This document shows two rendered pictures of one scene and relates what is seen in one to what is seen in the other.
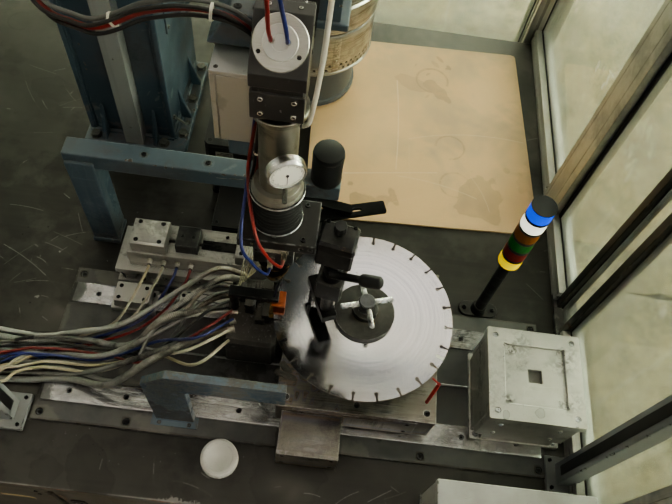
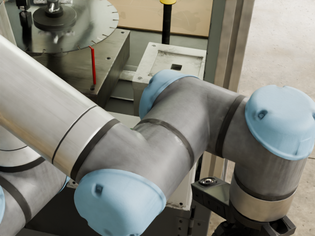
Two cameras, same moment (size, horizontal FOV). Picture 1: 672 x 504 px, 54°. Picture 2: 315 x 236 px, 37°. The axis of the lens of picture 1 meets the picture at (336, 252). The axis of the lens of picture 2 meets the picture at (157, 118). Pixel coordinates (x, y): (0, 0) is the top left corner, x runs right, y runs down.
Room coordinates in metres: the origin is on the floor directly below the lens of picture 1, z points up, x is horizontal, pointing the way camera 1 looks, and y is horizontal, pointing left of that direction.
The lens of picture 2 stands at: (-0.45, -0.60, 1.56)
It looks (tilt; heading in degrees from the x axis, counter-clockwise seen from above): 41 degrees down; 14
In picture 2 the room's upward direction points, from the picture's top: 3 degrees clockwise
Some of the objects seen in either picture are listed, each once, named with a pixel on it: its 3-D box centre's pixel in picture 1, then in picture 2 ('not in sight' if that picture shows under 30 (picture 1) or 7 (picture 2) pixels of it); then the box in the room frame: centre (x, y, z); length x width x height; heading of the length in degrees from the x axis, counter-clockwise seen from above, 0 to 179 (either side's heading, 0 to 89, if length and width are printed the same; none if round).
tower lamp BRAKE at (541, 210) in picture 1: (541, 210); not in sight; (0.69, -0.33, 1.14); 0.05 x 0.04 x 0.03; 4
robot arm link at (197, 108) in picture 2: not in sight; (186, 118); (-0.04, -0.54, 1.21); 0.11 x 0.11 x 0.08; 76
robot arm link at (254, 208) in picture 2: not in sight; (264, 188); (-0.05, -0.64, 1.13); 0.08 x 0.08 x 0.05
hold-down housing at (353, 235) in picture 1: (334, 261); not in sight; (0.50, 0.00, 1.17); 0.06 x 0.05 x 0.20; 85
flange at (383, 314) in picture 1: (364, 310); (54, 13); (0.53, -0.07, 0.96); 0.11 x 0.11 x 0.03
